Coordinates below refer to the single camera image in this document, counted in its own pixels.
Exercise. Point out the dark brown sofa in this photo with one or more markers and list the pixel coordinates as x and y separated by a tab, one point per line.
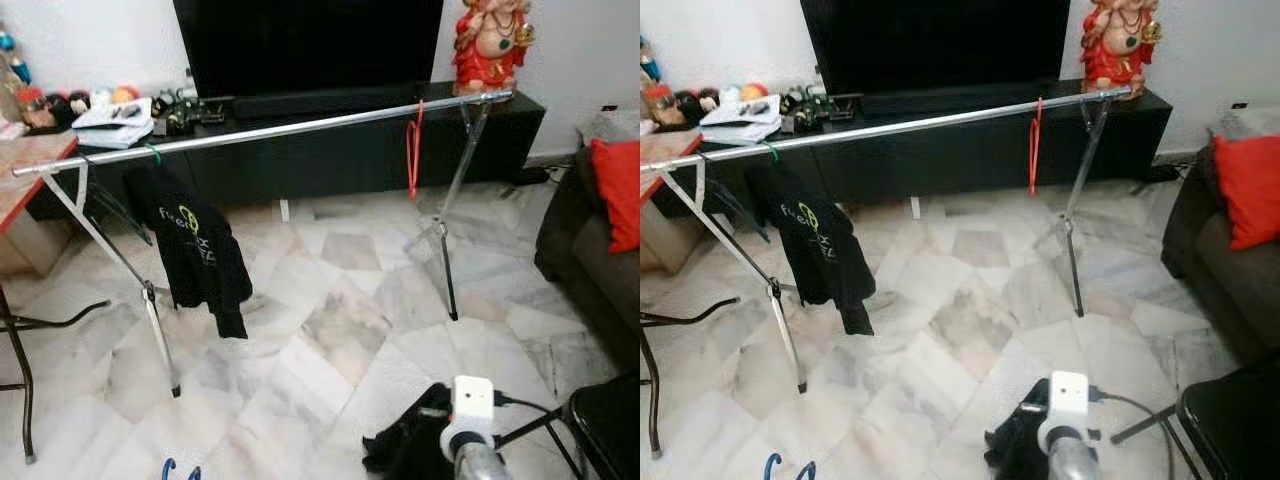
590	290
1230	290

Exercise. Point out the dark navy shirt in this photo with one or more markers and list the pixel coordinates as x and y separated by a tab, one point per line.
410	450
1015	450

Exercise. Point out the green plastic hanger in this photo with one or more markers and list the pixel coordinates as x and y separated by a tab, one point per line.
772	151
152	153

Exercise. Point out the grey patterned armrest cover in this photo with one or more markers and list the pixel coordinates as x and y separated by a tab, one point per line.
610	125
1245	122

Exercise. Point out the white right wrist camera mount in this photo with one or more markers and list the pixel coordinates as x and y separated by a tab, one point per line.
1068	395
472	400

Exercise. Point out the black chair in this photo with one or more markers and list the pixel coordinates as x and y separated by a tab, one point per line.
610	430
1230	430

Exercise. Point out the black mouse plush toy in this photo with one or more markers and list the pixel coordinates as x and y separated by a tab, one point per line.
65	108
698	105

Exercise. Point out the orange round plush toy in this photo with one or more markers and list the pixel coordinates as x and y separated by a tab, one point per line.
753	91
125	94

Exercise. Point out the marble-pattern folding table red edge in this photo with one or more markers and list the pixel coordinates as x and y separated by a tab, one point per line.
25	180
660	165

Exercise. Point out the silver metal clothes rack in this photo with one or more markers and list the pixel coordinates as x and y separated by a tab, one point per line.
900	128
300	125

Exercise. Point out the red lidded jar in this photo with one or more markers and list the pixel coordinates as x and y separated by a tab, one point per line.
30	105
660	103

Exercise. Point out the red cushion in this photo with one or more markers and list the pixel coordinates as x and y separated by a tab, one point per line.
620	190
1250	190

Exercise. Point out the red plastic hanger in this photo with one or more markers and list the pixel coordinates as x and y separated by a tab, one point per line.
1035	150
412	150

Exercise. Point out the black flat television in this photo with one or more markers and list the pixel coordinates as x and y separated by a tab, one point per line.
310	45
935	45

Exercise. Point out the white blue round plush toy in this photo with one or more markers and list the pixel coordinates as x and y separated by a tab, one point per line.
730	94
101	96

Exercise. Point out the red gold deity statue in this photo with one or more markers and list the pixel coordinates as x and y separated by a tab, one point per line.
1118	50
490	50

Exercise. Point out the blue plastic hanger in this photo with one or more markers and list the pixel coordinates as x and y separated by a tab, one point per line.
770	468
166	470

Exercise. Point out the black TV console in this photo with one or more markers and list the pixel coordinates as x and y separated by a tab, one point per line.
950	160
330	160

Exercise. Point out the stack of white papers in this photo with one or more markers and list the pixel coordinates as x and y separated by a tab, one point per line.
112	125
740	122

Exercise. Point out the black shirt with green logo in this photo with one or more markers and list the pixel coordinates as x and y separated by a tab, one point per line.
815	250
195	250

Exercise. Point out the black soundbar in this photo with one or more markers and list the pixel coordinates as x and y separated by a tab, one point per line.
950	99
320	102

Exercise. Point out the blue bead hanging ornament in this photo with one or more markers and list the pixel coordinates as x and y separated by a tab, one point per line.
648	62
12	60

